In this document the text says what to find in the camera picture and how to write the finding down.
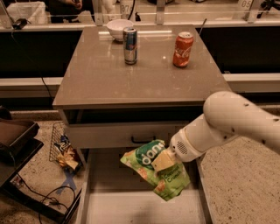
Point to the open grey middle drawer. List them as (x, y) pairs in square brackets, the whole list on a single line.
[(112, 193)]

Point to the green rice chip bag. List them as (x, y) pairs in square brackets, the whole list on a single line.
[(168, 183)]

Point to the white ceramic bowl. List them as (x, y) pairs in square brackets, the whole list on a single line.
[(115, 28)]

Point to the red cola can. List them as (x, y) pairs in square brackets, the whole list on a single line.
[(182, 49)]

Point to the blue silver energy drink can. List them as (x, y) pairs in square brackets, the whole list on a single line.
[(130, 45)]

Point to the grey drawer cabinet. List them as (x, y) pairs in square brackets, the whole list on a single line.
[(99, 87)]

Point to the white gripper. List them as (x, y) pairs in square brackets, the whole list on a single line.
[(179, 146)]

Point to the white cloth covered box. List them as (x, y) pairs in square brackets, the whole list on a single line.
[(34, 12)]

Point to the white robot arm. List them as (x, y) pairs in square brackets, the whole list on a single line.
[(226, 115)]

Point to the snack bags in basket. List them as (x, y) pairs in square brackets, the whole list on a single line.
[(66, 155)]

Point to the wire mesh basket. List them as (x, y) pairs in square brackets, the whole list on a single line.
[(55, 140)]

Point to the grey top drawer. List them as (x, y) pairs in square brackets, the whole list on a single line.
[(117, 135)]

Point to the black drawer handle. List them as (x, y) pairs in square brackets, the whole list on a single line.
[(134, 141)]

